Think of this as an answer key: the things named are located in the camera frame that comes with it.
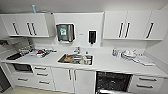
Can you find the chrome faucet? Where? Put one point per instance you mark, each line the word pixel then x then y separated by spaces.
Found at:
pixel 77 50

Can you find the white cup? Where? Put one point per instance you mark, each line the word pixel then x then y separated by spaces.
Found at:
pixel 86 59

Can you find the black soap dispenser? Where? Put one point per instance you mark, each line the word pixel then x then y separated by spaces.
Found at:
pixel 92 36

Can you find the white patterned plate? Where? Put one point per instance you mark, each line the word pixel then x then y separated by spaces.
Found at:
pixel 89 62

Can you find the orange bowl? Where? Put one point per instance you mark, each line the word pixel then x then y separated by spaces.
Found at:
pixel 68 59

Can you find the steel paper towel dispenser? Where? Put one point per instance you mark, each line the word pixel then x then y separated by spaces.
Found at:
pixel 64 33

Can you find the steel sink basin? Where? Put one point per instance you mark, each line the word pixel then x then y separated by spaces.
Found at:
pixel 61 60

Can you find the dish soap bottle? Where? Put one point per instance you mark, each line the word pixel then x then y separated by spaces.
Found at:
pixel 114 52

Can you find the white sink base cabinet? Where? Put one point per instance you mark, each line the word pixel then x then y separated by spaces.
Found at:
pixel 83 81

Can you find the small white mug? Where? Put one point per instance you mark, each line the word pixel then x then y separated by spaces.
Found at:
pixel 119 54

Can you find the small blue bottle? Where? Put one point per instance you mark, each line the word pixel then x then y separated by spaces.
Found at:
pixel 34 9

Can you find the black built-in microwave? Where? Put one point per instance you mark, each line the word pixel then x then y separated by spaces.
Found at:
pixel 22 68

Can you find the small wall label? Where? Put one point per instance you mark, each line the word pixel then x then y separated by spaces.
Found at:
pixel 81 34

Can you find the white wall outlet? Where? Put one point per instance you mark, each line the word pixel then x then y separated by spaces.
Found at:
pixel 101 44

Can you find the white upper wall cabinet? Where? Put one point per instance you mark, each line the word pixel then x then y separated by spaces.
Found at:
pixel 33 25
pixel 113 25

